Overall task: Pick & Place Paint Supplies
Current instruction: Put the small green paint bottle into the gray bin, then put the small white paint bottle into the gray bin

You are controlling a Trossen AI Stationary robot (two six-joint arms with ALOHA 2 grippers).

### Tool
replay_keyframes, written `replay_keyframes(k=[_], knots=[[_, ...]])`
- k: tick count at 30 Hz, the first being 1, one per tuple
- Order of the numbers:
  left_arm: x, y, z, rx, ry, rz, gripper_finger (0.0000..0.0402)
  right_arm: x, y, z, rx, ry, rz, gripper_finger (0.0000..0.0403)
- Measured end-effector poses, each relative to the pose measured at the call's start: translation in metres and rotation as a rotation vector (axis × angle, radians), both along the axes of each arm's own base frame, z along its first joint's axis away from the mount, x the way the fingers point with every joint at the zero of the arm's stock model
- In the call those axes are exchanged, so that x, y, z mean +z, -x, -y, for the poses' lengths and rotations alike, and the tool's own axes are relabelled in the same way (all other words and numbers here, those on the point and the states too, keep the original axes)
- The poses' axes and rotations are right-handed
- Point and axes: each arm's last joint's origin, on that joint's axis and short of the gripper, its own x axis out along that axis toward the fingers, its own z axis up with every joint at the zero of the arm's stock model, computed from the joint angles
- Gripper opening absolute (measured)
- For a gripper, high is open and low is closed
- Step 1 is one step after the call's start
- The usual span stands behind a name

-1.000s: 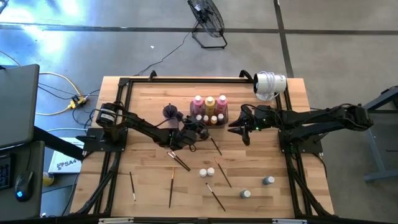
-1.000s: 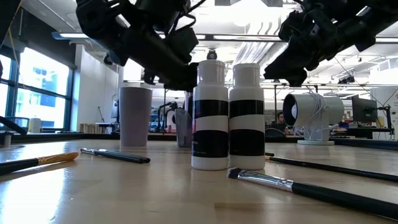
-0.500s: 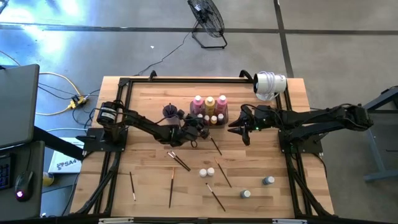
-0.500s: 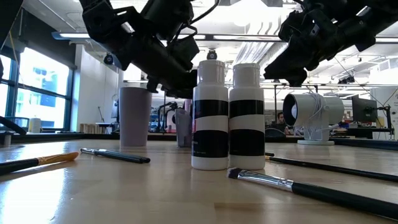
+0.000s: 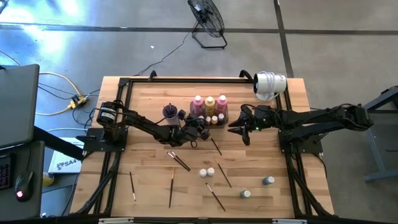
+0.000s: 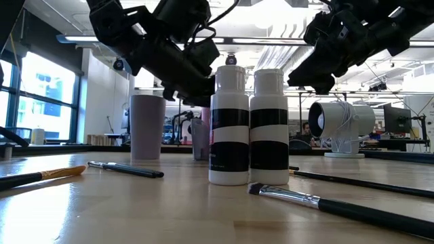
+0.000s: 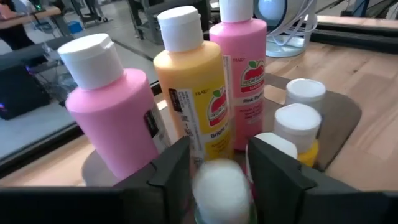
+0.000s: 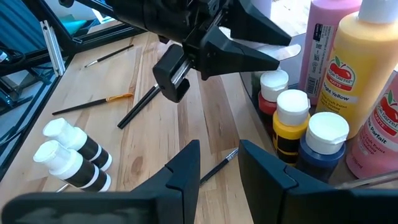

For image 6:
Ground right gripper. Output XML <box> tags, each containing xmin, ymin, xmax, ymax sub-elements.
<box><xmin>288</xmin><ymin>0</ymin><xmax>413</xmax><ymax>95</ymax></box>

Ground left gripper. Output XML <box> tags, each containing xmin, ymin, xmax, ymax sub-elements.
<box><xmin>88</xmin><ymin>0</ymin><xmax>221</xmax><ymax>108</ymax></box>

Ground small white paint bottle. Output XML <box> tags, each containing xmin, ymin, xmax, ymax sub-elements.
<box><xmin>249</xmin><ymin>68</ymin><xmax>290</xmax><ymax>186</ymax></box>
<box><xmin>208</xmin><ymin>65</ymin><xmax>250</xmax><ymax>186</ymax></box>

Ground orange bristle paint brush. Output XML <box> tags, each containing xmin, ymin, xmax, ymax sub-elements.
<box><xmin>0</xmin><ymin>165</ymin><xmax>87</xmax><ymax>192</ymax></box>

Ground lilac plastic cup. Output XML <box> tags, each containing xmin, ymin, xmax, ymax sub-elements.
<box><xmin>130</xmin><ymin>94</ymin><xmax>167</xmax><ymax>161</ymax></box>

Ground grey translucent plastic bin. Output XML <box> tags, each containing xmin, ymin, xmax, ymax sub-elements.
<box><xmin>191</xmin><ymin>117</ymin><xmax>211</xmax><ymax>161</ymax></box>

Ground person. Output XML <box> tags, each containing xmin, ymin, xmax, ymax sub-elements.
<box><xmin>300</xmin><ymin>121</ymin><xmax>315</xmax><ymax>145</ymax></box>

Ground black light bar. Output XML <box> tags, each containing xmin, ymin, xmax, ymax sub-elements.
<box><xmin>56</xmin><ymin>33</ymin><xmax>434</xmax><ymax>48</ymax></box>

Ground dark office chair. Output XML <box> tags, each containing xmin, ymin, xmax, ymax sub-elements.
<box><xmin>288</xmin><ymin>138</ymin><xmax>313</xmax><ymax>156</ymax></box>

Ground black computer monitor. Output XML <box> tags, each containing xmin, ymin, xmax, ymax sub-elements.
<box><xmin>383</xmin><ymin>103</ymin><xmax>413</xmax><ymax>134</ymax></box>

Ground wooden blocks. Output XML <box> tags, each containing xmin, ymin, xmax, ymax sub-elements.
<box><xmin>86</xmin><ymin>134</ymin><xmax>110</xmax><ymax>146</ymax></box>

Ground black monitor stand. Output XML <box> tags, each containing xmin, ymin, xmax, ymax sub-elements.
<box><xmin>411</xmin><ymin>113</ymin><xmax>431</xmax><ymax>152</ymax></box>

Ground dark framed window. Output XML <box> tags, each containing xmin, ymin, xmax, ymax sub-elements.
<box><xmin>0</xmin><ymin>50</ymin><xmax>84</xmax><ymax>143</ymax></box>

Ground white canister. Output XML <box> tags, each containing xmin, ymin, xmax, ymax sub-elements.
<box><xmin>31</xmin><ymin>127</ymin><xmax>46</xmax><ymax>146</ymax></box>

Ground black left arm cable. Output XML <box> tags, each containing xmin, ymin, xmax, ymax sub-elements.
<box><xmin>184</xmin><ymin>0</ymin><xmax>241</xmax><ymax>52</ymax></box>

